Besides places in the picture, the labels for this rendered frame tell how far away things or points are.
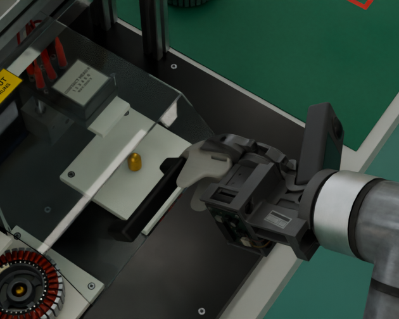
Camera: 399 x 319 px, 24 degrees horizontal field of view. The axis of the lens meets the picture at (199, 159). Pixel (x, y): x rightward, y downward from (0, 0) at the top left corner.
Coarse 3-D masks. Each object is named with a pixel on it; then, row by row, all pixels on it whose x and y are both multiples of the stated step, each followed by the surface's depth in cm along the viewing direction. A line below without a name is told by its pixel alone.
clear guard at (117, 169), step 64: (0, 64) 104; (64, 64) 104; (128, 64) 104; (0, 128) 100; (64, 128) 100; (128, 128) 100; (192, 128) 103; (0, 192) 96; (64, 192) 96; (128, 192) 98; (64, 256) 94; (128, 256) 98
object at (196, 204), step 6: (204, 180) 98; (210, 180) 97; (216, 180) 97; (198, 186) 98; (204, 186) 97; (198, 192) 97; (192, 198) 97; (198, 198) 97; (192, 204) 96; (198, 204) 96; (204, 204) 96; (198, 210) 95
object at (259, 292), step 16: (192, 64) 143; (224, 80) 142; (256, 96) 140; (384, 112) 139; (384, 128) 137; (368, 144) 136; (352, 160) 135; (368, 160) 136; (272, 256) 127; (288, 256) 127; (256, 272) 126; (272, 272) 126; (288, 272) 126; (256, 288) 124; (272, 288) 124; (240, 304) 123; (256, 304) 123
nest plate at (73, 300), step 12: (12, 240) 124; (24, 276) 122; (36, 288) 121; (72, 288) 121; (0, 300) 120; (36, 300) 120; (72, 300) 120; (84, 300) 120; (60, 312) 119; (72, 312) 119
